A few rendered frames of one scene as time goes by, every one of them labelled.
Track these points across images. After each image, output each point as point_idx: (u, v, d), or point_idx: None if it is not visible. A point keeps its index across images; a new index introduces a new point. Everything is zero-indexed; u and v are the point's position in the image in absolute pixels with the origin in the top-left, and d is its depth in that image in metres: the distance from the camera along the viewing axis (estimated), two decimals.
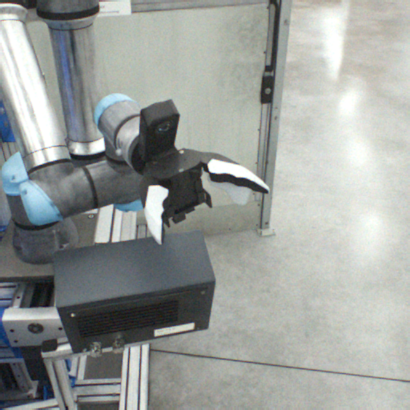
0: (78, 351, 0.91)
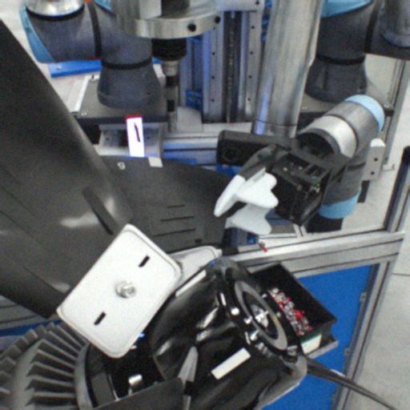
0: None
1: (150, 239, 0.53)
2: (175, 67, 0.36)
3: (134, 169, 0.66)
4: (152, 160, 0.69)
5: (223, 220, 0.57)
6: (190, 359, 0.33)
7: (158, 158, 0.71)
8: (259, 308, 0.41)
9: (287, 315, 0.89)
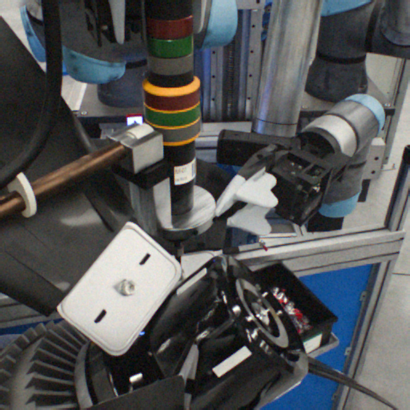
0: None
1: (151, 238, 0.53)
2: None
3: None
4: None
5: (224, 223, 0.57)
6: (191, 357, 0.33)
7: None
8: (260, 306, 0.41)
9: (287, 314, 0.88)
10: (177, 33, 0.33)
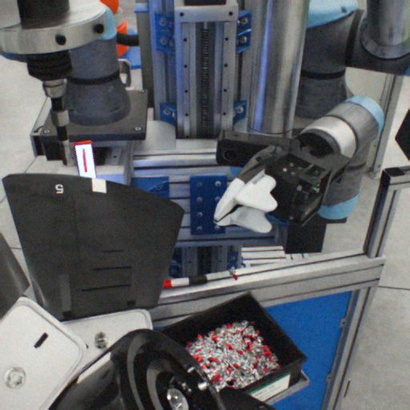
0: None
1: (78, 294, 0.47)
2: (58, 87, 0.29)
3: (74, 194, 0.59)
4: (96, 182, 0.62)
5: (163, 273, 0.51)
6: None
7: (103, 179, 0.64)
8: (179, 391, 0.35)
9: (255, 351, 0.82)
10: None
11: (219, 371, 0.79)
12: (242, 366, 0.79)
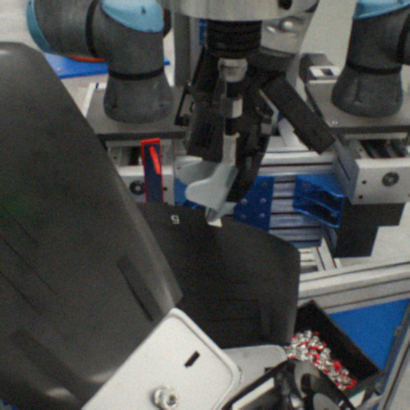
0: None
1: (203, 324, 0.43)
2: (242, 69, 0.23)
3: (190, 226, 0.57)
4: None
5: (293, 310, 0.46)
6: None
7: None
8: None
9: (324, 364, 0.77)
10: None
11: None
12: None
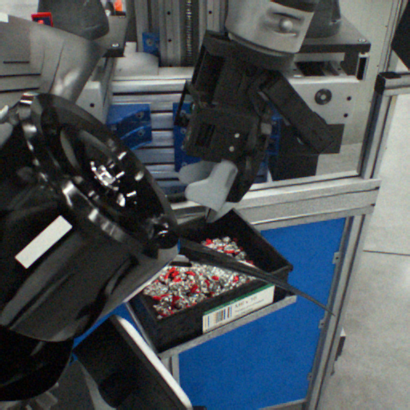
0: None
1: None
2: None
3: (215, 252, 0.57)
4: (247, 263, 0.59)
5: (240, 268, 0.41)
6: None
7: None
8: (118, 181, 0.28)
9: None
10: None
11: (196, 281, 0.71)
12: (221, 276, 0.72)
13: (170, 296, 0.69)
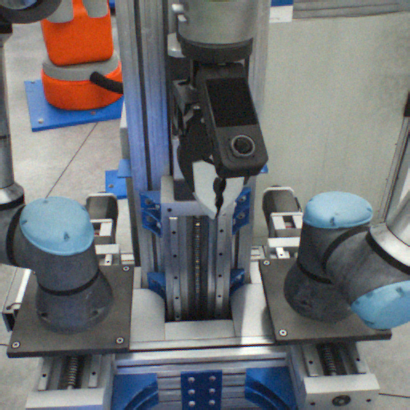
0: None
1: None
2: None
3: None
4: None
5: None
6: None
7: None
8: None
9: None
10: None
11: None
12: None
13: None
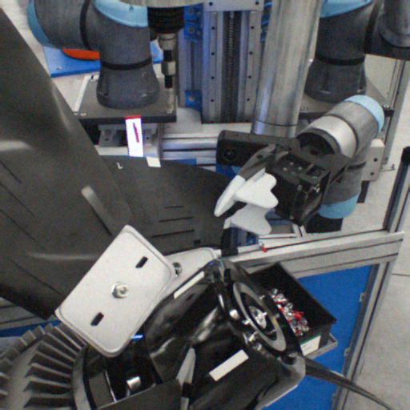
0: None
1: None
2: (172, 41, 0.35)
3: (310, 362, 0.68)
4: (336, 372, 0.69)
5: (339, 382, 0.52)
6: (158, 253, 0.41)
7: None
8: (265, 320, 0.41)
9: (287, 315, 0.88)
10: None
11: None
12: None
13: None
